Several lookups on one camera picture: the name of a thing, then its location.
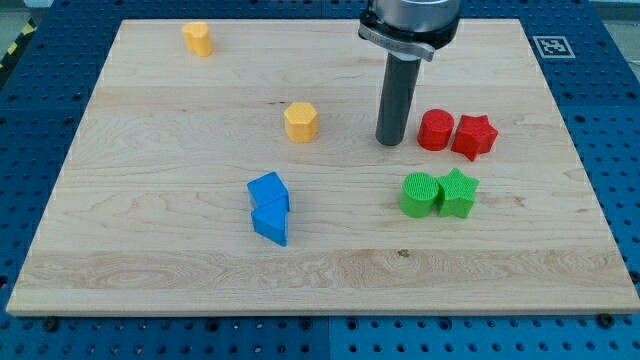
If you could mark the wooden board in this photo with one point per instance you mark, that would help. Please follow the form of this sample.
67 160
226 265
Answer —
151 214

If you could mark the red star block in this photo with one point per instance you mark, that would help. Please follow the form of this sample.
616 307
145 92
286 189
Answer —
474 136

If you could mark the green cylinder block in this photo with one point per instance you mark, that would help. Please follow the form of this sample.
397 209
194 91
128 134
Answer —
419 193

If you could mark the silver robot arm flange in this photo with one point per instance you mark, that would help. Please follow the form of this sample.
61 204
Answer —
410 29

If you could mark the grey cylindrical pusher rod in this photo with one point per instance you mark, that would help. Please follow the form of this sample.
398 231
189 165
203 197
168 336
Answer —
399 82

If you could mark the yellow hexagon block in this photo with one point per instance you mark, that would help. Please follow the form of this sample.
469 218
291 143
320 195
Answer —
301 122

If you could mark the white fiducial marker tag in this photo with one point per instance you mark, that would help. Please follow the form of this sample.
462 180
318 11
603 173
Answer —
553 47

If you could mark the blue triangle block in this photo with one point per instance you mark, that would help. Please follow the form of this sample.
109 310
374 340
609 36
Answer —
270 221

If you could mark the red cylinder block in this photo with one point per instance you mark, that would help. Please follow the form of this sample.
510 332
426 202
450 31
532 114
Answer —
435 129

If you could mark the yellow heart block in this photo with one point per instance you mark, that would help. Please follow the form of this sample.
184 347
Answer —
197 38

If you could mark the blue cube block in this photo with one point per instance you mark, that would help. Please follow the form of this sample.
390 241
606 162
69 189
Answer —
266 189

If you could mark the green star block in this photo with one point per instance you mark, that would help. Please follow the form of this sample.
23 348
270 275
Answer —
456 194

